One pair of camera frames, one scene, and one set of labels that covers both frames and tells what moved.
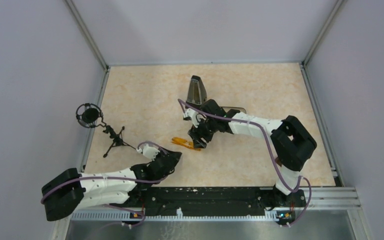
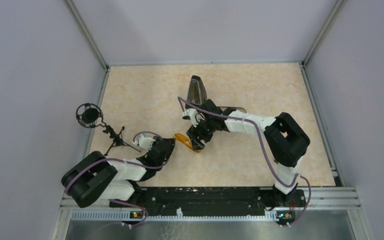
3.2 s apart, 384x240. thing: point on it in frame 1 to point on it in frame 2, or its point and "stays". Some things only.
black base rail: (154, 199) stays
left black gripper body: (161, 153) to (171, 149)
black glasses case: (232, 111) stays
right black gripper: (196, 133) stays
